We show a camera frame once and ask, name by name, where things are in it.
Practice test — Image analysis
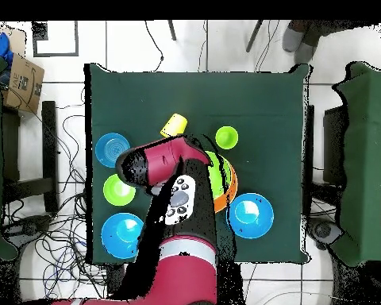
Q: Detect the large green bowl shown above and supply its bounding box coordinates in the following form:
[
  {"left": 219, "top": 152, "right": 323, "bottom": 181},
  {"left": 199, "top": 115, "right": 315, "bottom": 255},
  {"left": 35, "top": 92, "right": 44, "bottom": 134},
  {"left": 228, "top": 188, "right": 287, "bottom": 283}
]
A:
[{"left": 205, "top": 150, "right": 235, "bottom": 202}]

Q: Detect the yellow cup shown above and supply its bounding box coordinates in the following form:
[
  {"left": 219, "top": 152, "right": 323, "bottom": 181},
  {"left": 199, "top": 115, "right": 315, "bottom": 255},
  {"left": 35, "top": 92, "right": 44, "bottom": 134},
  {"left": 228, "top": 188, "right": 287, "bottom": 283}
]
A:
[{"left": 159, "top": 113, "right": 189, "bottom": 138}]

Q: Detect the large orange bowl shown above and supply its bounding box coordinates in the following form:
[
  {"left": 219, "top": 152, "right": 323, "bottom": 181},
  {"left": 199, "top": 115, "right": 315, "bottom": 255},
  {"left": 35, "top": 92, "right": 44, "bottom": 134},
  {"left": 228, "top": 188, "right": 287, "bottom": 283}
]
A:
[{"left": 214, "top": 163, "right": 239, "bottom": 214}]

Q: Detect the green cup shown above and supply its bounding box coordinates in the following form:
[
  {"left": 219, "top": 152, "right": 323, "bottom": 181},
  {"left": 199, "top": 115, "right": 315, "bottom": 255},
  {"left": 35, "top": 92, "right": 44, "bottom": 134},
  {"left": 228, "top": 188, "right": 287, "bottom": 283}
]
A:
[{"left": 214, "top": 125, "right": 240, "bottom": 151}]

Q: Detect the dark green table cloth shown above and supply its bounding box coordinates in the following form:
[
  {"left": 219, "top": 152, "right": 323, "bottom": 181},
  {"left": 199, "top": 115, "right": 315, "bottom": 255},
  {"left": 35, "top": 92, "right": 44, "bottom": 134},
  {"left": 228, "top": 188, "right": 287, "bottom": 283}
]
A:
[{"left": 83, "top": 62, "right": 312, "bottom": 264}]

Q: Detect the small green bowl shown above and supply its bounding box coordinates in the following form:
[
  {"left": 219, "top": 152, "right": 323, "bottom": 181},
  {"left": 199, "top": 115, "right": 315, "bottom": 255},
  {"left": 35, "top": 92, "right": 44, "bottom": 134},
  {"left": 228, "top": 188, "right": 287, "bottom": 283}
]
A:
[{"left": 102, "top": 173, "right": 137, "bottom": 207}]

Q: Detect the small blue bowl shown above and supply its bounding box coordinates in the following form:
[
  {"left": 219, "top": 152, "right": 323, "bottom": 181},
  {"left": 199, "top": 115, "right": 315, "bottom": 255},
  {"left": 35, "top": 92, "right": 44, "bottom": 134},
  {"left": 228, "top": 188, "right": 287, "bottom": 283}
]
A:
[{"left": 94, "top": 132, "right": 132, "bottom": 168}]

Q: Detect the large blue bowl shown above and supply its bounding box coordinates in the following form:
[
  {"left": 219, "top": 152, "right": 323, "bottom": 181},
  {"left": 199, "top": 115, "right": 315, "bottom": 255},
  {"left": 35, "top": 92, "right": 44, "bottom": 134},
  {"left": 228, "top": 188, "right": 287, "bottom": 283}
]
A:
[
  {"left": 226, "top": 192, "right": 275, "bottom": 240},
  {"left": 100, "top": 211, "right": 144, "bottom": 261}
]

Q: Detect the black tripod leg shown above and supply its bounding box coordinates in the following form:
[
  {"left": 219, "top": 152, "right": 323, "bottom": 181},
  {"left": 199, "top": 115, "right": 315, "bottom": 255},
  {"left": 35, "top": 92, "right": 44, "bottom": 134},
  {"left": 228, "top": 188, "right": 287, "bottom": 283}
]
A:
[
  {"left": 244, "top": 19, "right": 265, "bottom": 53},
  {"left": 167, "top": 19, "right": 178, "bottom": 41}
]

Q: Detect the black chair base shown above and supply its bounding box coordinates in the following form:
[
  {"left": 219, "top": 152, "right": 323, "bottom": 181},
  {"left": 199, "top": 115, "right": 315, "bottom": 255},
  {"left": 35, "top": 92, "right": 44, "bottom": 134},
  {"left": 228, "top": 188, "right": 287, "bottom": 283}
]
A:
[{"left": 306, "top": 218, "right": 344, "bottom": 252}]

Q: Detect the person's foot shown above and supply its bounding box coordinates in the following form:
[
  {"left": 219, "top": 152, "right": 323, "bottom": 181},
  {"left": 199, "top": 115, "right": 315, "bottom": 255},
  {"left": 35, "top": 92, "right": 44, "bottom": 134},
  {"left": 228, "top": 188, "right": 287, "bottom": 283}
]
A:
[
  {"left": 282, "top": 20, "right": 307, "bottom": 53},
  {"left": 293, "top": 31, "right": 321, "bottom": 64}
]

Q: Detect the printed cardboard box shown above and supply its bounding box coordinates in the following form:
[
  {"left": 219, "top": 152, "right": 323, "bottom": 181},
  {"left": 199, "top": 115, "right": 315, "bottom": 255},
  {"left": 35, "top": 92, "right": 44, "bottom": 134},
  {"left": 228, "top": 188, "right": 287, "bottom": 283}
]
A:
[{"left": 1, "top": 52, "right": 46, "bottom": 114}]

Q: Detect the blue bag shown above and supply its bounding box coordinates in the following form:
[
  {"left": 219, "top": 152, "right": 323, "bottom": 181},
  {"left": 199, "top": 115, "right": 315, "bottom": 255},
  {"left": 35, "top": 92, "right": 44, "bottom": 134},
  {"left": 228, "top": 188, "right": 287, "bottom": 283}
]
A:
[{"left": 0, "top": 31, "right": 14, "bottom": 64}]

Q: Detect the black floor cable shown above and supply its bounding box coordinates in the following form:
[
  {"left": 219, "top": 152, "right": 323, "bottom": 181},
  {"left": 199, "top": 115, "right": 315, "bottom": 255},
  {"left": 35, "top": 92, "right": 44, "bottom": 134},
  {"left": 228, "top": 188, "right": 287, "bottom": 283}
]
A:
[{"left": 144, "top": 20, "right": 165, "bottom": 72}]

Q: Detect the black chair frame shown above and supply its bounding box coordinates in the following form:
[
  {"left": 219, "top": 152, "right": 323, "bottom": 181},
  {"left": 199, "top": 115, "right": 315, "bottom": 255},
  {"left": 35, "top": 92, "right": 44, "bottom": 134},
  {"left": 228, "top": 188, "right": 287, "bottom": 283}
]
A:
[{"left": 1, "top": 100, "right": 59, "bottom": 214}]

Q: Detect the black square floor frame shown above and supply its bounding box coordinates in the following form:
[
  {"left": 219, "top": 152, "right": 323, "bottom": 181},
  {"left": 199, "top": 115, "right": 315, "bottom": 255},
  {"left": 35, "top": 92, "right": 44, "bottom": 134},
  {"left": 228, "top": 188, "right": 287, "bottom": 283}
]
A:
[{"left": 31, "top": 20, "right": 80, "bottom": 58}]

